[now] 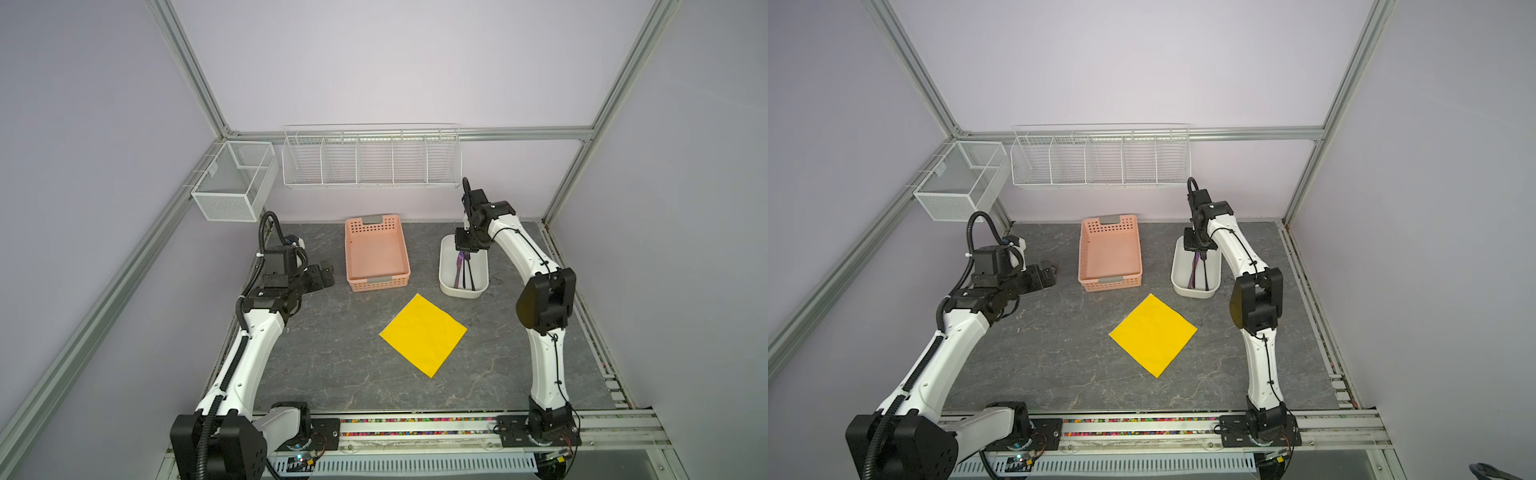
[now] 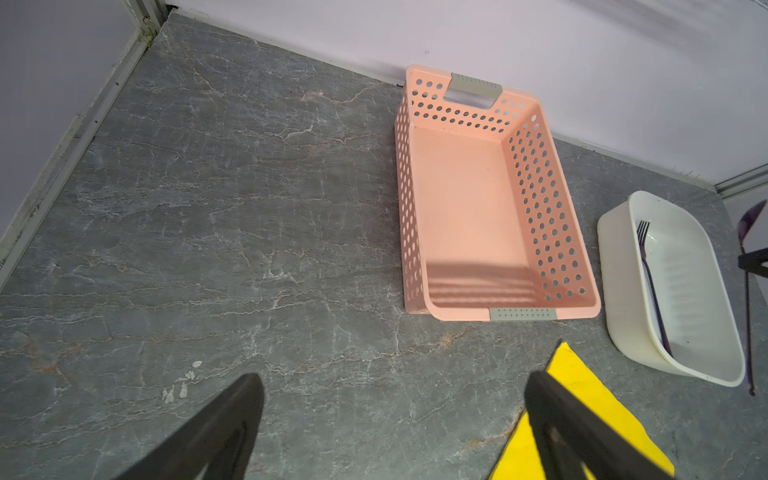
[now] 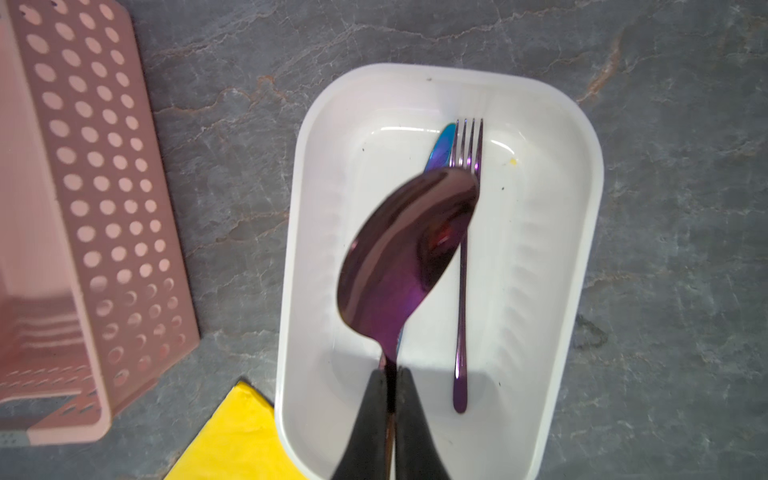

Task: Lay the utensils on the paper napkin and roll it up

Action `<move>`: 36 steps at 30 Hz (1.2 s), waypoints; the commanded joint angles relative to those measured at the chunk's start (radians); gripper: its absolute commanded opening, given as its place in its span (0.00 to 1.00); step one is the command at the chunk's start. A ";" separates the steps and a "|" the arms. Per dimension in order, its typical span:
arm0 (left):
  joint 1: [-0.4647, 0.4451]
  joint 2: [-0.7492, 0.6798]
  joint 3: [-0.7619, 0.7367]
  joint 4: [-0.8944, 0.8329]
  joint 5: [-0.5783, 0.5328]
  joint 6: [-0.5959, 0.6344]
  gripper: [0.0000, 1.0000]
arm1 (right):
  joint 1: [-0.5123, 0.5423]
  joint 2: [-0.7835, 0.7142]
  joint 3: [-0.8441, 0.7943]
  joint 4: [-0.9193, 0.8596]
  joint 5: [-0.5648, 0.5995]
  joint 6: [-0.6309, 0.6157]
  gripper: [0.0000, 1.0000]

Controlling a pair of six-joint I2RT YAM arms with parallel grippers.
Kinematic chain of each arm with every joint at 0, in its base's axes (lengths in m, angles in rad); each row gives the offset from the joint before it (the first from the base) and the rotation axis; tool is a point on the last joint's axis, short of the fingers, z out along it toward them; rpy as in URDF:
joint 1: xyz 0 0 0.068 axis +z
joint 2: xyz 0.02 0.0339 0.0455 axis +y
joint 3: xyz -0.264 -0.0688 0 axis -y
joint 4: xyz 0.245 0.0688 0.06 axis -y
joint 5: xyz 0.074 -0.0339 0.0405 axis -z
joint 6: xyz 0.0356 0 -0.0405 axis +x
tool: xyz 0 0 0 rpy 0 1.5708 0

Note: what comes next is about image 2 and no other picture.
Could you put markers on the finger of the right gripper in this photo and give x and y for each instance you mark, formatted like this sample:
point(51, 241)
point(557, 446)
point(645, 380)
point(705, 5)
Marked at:
point(755, 262)

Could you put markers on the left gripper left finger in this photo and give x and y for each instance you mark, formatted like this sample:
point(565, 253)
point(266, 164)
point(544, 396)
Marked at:
point(216, 443)

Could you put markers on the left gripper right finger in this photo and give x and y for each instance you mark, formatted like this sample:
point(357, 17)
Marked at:
point(573, 442)

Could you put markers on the purple iridescent spoon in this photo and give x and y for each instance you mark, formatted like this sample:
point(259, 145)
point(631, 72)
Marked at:
point(744, 226)

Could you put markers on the dark iridescent fork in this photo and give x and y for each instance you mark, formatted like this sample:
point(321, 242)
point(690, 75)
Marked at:
point(642, 233)

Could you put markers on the white plastic tray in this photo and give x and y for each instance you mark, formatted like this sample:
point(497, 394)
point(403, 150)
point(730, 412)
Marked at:
point(694, 303)

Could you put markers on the pink perforated plastic basket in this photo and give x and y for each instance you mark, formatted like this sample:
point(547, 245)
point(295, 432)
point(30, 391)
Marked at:
point(488, 228)

